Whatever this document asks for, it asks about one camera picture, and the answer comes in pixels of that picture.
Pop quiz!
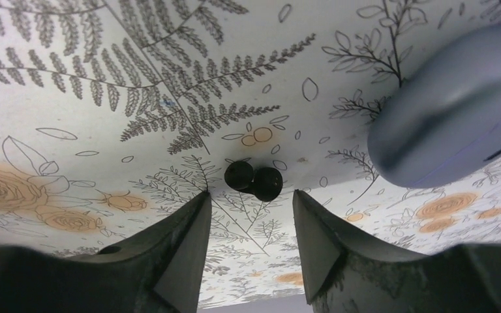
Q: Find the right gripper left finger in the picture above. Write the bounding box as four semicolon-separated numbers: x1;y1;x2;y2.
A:
0;192;211;312

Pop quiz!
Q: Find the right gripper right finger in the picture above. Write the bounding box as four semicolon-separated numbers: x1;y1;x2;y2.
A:
293;190;501;312

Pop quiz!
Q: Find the black earbud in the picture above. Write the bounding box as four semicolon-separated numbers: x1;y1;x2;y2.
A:
224;161;283;202

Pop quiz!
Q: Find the lavender earbud charging case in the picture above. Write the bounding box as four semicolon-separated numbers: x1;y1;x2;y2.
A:
367;24;501;188

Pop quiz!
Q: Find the floral table mat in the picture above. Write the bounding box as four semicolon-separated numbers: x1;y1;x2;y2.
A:
0;1;501;308

